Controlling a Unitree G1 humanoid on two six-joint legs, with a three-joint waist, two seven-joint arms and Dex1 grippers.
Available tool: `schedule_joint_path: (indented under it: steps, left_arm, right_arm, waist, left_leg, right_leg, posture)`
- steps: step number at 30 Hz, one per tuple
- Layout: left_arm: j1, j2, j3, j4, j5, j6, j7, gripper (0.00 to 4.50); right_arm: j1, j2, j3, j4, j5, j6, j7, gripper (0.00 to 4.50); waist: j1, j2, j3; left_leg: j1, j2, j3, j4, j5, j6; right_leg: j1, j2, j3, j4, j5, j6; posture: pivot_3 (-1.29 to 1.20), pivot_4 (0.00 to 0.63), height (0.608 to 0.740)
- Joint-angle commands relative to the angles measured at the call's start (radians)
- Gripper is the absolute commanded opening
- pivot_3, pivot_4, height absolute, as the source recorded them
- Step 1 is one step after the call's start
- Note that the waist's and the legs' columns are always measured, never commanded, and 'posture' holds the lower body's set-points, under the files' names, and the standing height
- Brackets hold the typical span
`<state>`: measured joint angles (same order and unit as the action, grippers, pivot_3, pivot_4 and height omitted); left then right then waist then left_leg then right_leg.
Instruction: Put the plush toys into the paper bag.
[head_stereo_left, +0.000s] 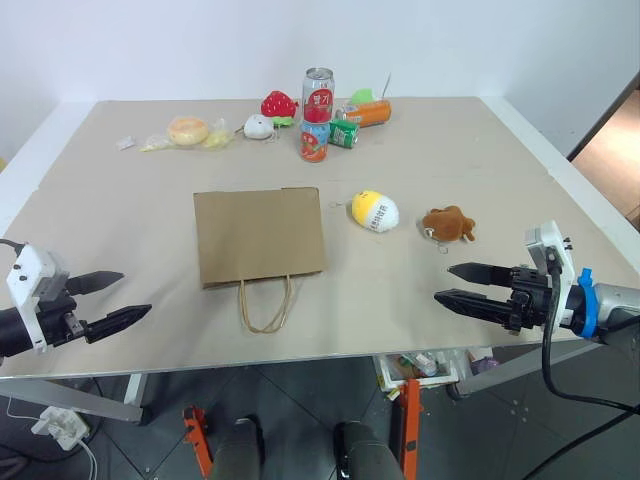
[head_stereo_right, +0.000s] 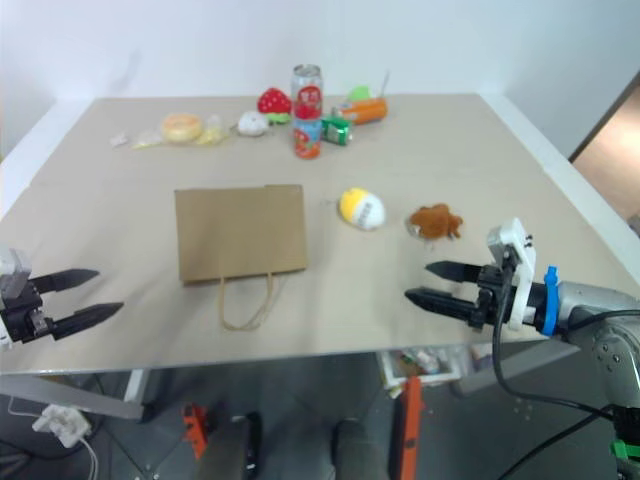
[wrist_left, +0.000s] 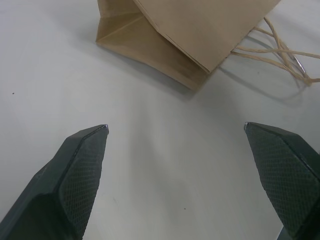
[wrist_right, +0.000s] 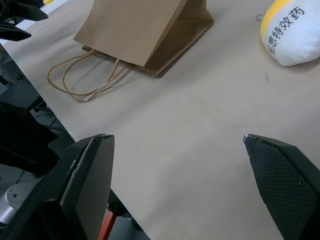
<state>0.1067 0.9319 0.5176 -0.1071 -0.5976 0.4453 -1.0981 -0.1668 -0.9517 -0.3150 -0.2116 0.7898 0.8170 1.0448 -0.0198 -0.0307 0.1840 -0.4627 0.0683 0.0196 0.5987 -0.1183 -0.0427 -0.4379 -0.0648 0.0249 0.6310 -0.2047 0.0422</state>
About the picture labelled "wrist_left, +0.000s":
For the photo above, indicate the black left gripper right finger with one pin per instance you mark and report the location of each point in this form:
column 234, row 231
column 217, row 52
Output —
column 287, row 175

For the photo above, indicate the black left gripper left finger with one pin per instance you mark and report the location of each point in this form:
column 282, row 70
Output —
column 75, row 180

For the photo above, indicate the brown paper bag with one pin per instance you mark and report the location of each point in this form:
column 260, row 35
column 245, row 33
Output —
column 190, row 30

